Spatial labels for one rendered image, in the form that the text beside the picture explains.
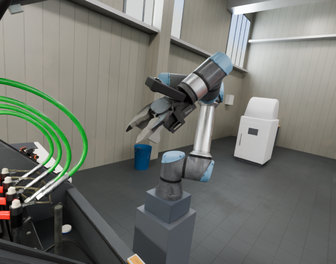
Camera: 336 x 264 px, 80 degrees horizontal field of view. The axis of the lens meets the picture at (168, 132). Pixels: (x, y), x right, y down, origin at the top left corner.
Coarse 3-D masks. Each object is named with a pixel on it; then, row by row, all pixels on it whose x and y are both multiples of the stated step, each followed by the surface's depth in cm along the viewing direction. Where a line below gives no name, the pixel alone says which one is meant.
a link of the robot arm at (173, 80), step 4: (160, 76) 70; (164, 76) 69; (168, 76) 69; (172, 76) 69; (176, 76) 69; (180, 76) 69; (184, 76) 68; (164, 80) 69; (168, 80) 69; (172, 80) 68; (176, 80) 68; (180, 80) 68; (168, 84) 69; (172, 84) 68; (176, 84) 68; (176, 88) 69
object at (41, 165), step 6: (0, 114) 64; (6, 114) 66; (12, 114) 66; (18, 114) 68; (30, 120) 70; (36, 126) 72; (42, 132) 74; (48, 138) 75; (48, 156) 77; (42, 162) 76; (36, 168) 75; (24, 174) 73; (30, 174) 74; (24, 180) 73
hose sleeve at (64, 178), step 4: (64, 176) 59; (68, 176) 59; (60, 180) 58; (64, 180) 59; (52, 184) 57; (56, 184) 57; (60, 184) 58; (48, 188) 57; (52, 188) 57; (56, 188) 57; (44, 192) 56; (48, 192) 56
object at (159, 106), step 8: (184, 88) 56; (192, 96) 56; (152, 104) 59; (160, 104) 57; (168, 104) 55; (176, 104) 57; (184, 104) 59; (192, 104) 59; (152, 112) 58; (160, 112) 54; (176, 112) 56; (184, 112) 60; (168, 120) 57; (176, 120) 59; (184, 120) 59; (168, 128) 59; (176, 128) 59
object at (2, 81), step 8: (0, 80) 44; (8, 80) 45; (24, 88) 48; (32, 88) 49; (40, 96) 50; (48, 96) 51; (56, 104) 53; (64, 112) 55; (72, 120) 57; (80, 128) 59; (80, 160) 61
